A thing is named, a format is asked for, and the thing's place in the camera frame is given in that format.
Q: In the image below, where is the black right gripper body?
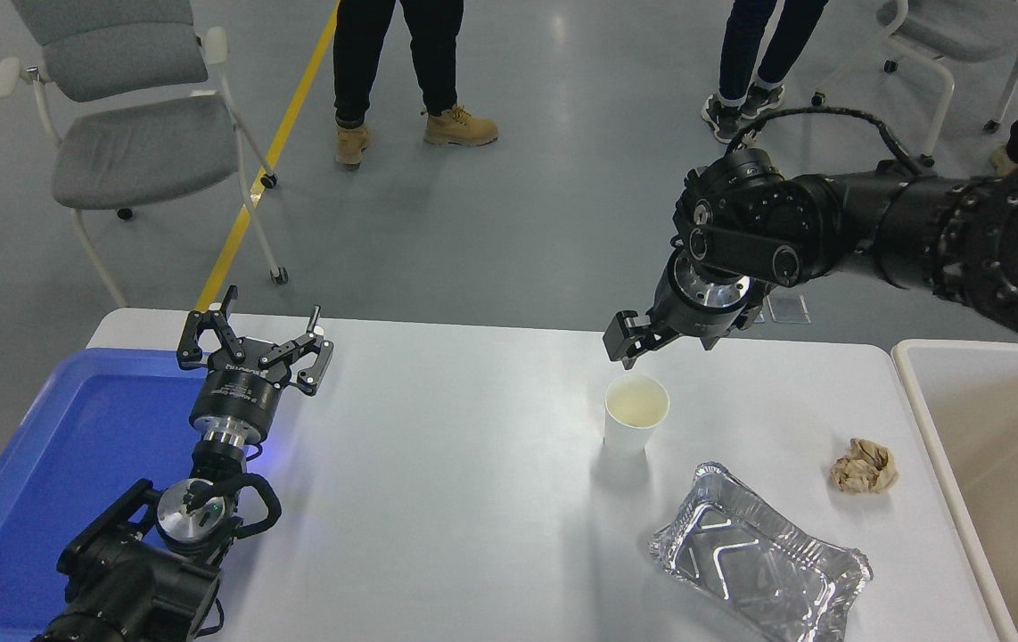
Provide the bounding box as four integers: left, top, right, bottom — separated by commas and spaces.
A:
650, 254, 746, 350

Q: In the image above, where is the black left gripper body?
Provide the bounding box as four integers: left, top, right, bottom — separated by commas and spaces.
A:
191, 337, 296, 440

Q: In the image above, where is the white paper cup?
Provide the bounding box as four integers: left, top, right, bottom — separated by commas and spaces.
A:
603, 373, 670, 456

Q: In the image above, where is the metal floor plate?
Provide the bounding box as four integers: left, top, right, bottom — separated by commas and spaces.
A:
766, 294, 810, 324

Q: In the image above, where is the blue plastic tray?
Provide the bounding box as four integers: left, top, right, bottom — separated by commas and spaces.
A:
0, 348, 218, 642

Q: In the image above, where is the grey chair with armrests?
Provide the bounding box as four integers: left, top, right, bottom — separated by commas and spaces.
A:
0, 0, 289, 309

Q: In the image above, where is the crumpled tan paper ball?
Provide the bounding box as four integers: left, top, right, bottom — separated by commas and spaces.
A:
830, 437, 900, 496

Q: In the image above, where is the silver foil tray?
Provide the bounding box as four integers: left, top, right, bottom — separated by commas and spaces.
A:
648, 461, 873, 642

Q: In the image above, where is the person with dark sneakers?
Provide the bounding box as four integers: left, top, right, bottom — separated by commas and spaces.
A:
701, 0, 831, 145

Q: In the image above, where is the large pale bin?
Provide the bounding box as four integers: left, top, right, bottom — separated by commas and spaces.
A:
891, 339, 1018, 642

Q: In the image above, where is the grey chair on castors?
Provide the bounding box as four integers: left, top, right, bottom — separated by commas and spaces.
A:
810, 0, 1018, 169

